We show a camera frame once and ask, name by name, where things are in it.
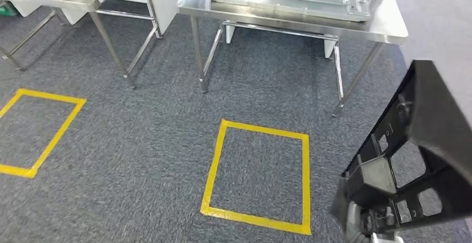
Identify stainless steel workbench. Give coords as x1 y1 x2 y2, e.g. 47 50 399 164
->
178 0 409 118

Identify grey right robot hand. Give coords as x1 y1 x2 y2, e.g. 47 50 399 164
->
345 201 396 243

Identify green plastic crate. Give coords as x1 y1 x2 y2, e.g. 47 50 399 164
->
0 1 18 17

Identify black plastic frame part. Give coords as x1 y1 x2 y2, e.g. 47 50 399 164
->
330 59 472 243

